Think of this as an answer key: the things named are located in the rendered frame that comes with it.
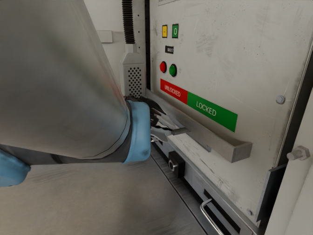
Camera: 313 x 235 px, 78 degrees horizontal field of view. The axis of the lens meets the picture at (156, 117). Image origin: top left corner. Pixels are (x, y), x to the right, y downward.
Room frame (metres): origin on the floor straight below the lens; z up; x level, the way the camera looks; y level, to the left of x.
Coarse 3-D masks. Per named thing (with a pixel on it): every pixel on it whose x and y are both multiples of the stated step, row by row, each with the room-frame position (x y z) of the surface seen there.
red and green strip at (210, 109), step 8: (160, 80) 0.60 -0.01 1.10; (160, 88) 0.60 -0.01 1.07; (168, 88) 0.55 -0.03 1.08; (176, 88) 0.51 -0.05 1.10; (176, 96) 0.50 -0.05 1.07; (184, 96) 0.46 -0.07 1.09; (192, 96) 0.43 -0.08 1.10; (192, 104) 0.43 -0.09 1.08; (200, 104) 0.40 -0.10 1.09; (208, 104) 0.38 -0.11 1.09; (216, 104) 0.36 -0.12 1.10; (200, 112) 0.40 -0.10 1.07; (208, 112) 0.38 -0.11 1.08; (216, 112) 0.35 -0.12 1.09; (224, 112) 0.33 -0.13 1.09; (232, 112) 0.32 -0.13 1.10; (216, 120) 0.35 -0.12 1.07; (224, 120) 0.33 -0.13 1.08; (232, 120) 0.31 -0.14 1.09; (232, 128) 0.31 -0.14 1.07
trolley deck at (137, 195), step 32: (0, 192) 0.39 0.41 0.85; (32, 192) 0.39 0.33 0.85; (64, 192) 0.39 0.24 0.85; (96, 192) 0.39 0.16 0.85; (128, 192) 0.39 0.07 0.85; (160, 192) 0.39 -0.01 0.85; (0, 224) 0.30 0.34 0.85; (32, 224) 0.30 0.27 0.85; (64, 224) 0.30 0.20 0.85; (96, 224) 0.30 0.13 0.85; (128, 224) 0.30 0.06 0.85; (160, 224) 0.30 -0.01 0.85; (192, 224) 0.30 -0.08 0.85
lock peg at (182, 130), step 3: (174, 129) 0.41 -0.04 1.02; (177, 129) 0.41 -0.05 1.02; (180, 129) 0.41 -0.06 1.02; (183, 129) 0.41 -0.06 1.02; (186, 129) 0.41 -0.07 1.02; (171, 132) 0.41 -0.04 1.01; (174, 132) 0.40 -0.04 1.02; (177, 132) 0.40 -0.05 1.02; (180, 132) 0.40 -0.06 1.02; (183, 132) 0.41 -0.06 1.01; (186, 132) 0.41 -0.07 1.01
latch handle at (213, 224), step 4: (208, 200) 0.31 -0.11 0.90; (212, 200) 0.31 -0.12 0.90; (204, 204) 0.30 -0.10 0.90; (200, 208) 0.29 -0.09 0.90; (204, 212) 0.28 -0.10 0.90; (208, 216) 0.27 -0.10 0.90; (208, 220) 0.27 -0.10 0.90; (212, 220) 0.26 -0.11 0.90; (212, 224) 0.26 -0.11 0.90; (216, 228) 0.25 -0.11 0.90; (220, 232) 0.24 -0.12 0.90
